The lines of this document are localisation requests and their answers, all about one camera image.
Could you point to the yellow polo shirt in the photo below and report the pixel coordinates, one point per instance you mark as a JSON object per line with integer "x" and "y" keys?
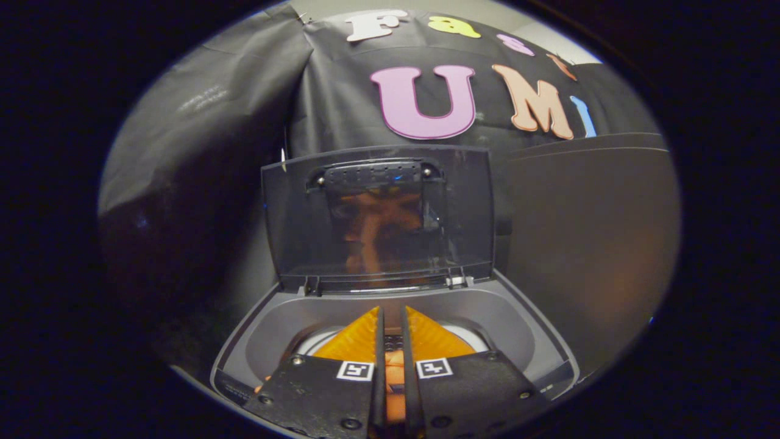
{"x": 395, "y": 384}

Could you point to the grey cabinet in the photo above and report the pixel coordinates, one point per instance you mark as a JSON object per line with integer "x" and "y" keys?
{"x": 585, "y": 244}

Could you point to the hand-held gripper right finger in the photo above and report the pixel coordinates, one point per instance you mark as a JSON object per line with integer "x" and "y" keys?
{"x": 469, "y": 396}

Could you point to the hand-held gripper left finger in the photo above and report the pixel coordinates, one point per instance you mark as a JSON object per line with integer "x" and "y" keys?
{"x": 317, "y": 396}

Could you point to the black backdrop cloth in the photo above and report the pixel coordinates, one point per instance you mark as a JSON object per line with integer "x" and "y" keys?
{"x": 201, "y": 152}

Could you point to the dark grey washing machine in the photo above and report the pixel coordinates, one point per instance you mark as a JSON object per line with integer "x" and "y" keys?
{"x": 268, "y": 323}

